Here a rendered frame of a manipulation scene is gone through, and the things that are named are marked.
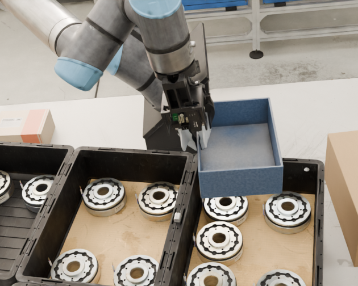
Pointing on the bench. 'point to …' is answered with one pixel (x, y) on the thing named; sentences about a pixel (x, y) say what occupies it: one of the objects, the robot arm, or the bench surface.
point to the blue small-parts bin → (241, 151)
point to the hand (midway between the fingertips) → (198, 141)
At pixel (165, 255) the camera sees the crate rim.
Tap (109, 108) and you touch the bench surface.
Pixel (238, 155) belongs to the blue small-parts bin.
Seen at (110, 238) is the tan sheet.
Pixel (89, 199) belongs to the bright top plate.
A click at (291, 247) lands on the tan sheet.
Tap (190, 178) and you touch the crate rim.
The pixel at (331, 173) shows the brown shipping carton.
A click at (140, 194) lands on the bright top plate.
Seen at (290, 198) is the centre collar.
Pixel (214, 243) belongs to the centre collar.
